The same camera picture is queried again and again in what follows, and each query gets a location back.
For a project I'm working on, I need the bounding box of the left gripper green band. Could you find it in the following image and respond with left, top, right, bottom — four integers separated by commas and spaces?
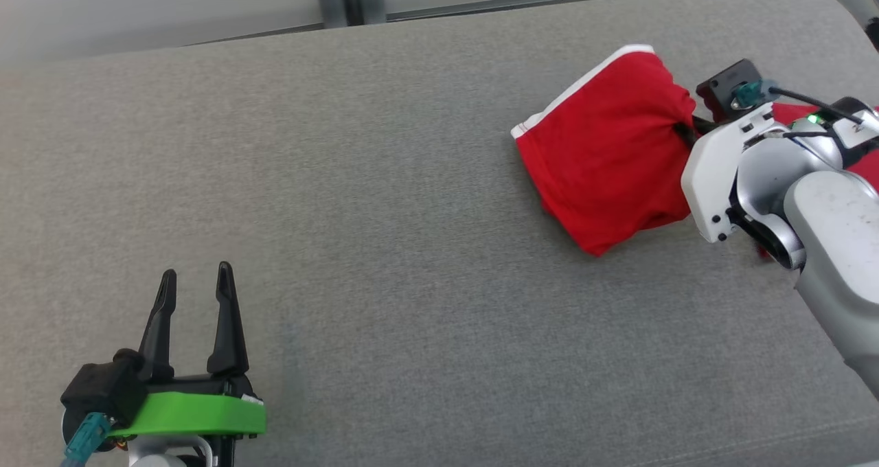
106, 261, 269, 467

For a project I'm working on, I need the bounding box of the teal plug camera cable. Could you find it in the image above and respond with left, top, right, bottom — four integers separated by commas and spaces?
63, 412, 112, 467
730, 79, 867, 123

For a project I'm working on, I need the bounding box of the red white-striped shirt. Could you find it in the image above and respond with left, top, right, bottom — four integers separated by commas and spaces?
510, 44, 879, 259

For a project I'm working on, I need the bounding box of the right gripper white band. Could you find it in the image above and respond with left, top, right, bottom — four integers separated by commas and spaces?
673, 102, 778, 244

